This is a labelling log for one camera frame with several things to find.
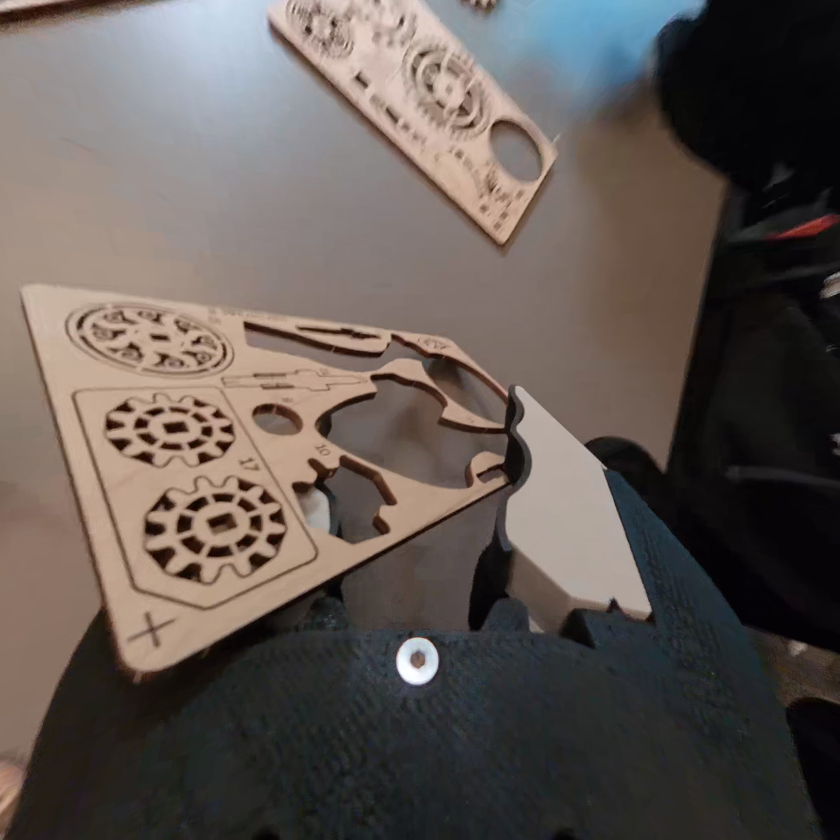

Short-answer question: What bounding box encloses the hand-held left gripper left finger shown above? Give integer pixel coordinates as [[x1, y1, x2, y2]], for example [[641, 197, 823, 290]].
[[298, 486, 340, 536]]

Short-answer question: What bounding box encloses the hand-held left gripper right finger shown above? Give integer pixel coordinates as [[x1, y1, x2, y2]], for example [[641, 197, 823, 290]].
[[492, 385, 654, 636]]

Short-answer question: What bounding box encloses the wooden sheet with curved cutout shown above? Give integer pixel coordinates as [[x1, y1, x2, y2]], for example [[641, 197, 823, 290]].
[[20, 283, 514, 678]]

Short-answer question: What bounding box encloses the wooden sheet with large gears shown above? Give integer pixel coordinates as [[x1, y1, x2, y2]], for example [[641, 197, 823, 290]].
[[268, 0, 560, 248]]

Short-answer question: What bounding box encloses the grey desk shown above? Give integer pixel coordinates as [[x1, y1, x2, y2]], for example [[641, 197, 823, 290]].
[[0, 0, 729, 664]]

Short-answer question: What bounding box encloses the black mesh office chair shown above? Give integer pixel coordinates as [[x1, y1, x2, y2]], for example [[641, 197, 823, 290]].
[[586, 436, 665, 487]]

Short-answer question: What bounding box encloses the person's black printed shirt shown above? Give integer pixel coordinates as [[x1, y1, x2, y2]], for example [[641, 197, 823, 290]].
[[666, 190, 840, 657]]

